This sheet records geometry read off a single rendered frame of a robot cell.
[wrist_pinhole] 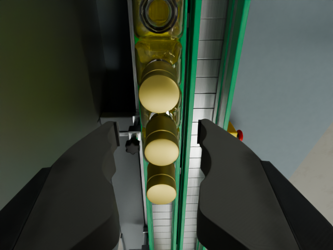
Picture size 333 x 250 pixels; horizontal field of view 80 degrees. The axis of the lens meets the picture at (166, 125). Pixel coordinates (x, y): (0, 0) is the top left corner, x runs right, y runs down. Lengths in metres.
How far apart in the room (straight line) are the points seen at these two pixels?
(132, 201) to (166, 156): 0.51
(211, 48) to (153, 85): 0.30
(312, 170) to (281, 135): 1.50
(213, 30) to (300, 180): 2.00
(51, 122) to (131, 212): 0.54
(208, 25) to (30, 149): 0.37
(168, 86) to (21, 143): 0.13
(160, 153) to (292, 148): 0.70
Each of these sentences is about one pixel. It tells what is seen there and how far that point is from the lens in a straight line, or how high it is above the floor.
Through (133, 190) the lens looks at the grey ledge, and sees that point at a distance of 0.65.
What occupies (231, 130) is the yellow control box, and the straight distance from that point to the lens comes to 0.63.
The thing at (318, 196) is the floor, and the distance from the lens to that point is 2.59.
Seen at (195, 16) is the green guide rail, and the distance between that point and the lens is 0.35.
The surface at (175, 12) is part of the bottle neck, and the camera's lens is 0.17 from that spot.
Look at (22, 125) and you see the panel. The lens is 0.21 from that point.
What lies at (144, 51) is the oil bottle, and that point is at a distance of 0.23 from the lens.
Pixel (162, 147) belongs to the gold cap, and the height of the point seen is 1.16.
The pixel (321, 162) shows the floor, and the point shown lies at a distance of 2.26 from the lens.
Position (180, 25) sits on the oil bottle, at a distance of 0.23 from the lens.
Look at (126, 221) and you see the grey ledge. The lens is 0.78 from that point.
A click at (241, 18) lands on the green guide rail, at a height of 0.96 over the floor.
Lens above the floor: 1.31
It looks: 60 degrees down
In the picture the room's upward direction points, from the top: 176 degrees clockwise
